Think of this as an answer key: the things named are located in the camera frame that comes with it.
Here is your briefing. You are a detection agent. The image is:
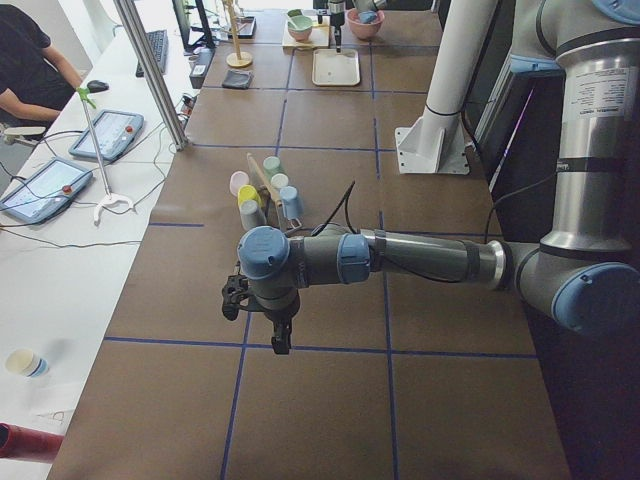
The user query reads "teach pendant tablet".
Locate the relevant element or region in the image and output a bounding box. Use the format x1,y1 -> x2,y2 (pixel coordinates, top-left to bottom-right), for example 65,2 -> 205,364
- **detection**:
69,110 -> 145,163
1,157 -> 93,224

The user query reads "wooden cutting board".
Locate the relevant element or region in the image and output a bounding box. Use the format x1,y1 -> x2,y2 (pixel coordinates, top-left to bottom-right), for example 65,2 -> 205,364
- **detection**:
281,14 -> 333,50

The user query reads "paper cup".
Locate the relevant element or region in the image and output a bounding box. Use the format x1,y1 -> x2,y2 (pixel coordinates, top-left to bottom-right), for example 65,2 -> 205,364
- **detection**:
5,348 -> 49,378

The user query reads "pink bowl with ice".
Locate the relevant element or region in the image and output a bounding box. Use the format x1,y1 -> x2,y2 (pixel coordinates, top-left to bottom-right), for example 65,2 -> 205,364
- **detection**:
346,8 -> 385,40

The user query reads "red cylinder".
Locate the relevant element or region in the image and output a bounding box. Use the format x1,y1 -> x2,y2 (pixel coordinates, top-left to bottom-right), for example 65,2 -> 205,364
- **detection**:
1,423 -> 64,464

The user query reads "aluminium frame post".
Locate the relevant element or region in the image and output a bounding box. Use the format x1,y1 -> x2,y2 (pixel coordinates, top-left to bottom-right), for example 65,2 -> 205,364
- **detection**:
114,0 -> 188,151

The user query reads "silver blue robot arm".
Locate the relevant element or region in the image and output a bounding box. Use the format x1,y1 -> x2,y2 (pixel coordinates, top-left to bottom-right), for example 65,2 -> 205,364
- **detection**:
222,1 -> 639,354

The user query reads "green bowl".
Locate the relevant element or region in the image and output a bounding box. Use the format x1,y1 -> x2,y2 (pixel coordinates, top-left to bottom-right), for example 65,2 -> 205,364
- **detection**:
287,16 -> 314,42

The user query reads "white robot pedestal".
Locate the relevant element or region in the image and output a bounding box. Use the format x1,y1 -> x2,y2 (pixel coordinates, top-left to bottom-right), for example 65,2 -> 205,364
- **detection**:
395,0 -> 498,175

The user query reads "pink cup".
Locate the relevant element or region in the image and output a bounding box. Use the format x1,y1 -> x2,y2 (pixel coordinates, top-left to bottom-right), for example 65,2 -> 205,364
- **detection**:
229,171 -> 250,197

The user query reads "white reacher grabber tool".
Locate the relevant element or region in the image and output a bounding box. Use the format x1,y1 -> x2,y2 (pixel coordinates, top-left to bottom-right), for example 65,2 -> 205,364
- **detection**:
76,87 -> 135,227

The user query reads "black keyboard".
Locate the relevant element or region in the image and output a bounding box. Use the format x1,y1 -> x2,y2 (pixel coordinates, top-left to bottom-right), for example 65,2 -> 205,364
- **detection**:
146,30 -> 169,75

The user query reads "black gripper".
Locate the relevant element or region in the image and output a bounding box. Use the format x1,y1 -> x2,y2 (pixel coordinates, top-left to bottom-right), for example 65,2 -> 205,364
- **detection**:
327,0 -> 346,53
264,305 -> 299,355

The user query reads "cream cup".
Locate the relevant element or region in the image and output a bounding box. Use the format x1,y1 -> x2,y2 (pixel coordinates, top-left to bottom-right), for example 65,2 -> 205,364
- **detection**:
270,173 -> 289,190

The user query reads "white wire cup rack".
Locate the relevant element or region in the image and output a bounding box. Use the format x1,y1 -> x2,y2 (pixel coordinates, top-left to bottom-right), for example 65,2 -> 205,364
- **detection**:
246,153 -> 302,236

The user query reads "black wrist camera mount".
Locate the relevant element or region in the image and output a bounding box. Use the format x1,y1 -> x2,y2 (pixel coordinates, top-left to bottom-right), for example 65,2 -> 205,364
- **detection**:
221,273 -> 249,321

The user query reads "blue cup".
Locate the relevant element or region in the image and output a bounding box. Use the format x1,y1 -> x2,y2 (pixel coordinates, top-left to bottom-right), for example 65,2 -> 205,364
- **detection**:
279,185 -> 303,220

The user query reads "beige rabbit tray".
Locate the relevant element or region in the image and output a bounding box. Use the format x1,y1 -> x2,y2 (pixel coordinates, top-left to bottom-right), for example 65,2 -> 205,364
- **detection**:
312,48 -> 361,87

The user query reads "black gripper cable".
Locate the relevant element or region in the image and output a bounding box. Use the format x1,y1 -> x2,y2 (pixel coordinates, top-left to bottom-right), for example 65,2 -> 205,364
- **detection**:
309,180 -> 476,284

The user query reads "grey cup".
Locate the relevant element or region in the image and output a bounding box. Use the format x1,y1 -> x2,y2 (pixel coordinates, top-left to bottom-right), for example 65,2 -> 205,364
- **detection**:
239,200 -> 267,231

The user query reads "green cup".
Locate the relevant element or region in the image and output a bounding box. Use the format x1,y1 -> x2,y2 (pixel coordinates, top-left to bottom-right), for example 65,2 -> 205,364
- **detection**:
263,156 -> 284,178

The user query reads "yellow cup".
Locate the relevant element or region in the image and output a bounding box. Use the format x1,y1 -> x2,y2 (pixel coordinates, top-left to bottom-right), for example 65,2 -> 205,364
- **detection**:
237,184 -> 262,208

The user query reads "black box with label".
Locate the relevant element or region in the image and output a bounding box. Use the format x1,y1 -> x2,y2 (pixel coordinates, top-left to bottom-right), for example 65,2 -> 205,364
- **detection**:
188,48 -> 214,89

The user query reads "wooden mug tree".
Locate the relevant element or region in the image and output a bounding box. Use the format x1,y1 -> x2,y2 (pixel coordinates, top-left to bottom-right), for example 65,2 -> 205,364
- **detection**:
222,0 -> 253,69

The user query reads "black metal tray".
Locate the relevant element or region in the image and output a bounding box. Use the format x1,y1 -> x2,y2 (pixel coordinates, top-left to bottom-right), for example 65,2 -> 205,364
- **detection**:
236,16 -> 257,39

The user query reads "computer mouse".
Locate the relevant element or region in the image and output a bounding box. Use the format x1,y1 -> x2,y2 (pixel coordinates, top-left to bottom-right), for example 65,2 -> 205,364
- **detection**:
86,80 -> 109,93

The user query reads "grey folded cloth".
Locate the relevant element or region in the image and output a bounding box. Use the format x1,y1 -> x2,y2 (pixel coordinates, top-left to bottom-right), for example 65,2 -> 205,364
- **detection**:
221,69 -> 253,90

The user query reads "person in black shirt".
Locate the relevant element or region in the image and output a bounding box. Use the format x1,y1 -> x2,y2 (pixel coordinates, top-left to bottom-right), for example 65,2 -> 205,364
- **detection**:
1,4 -> 82,127

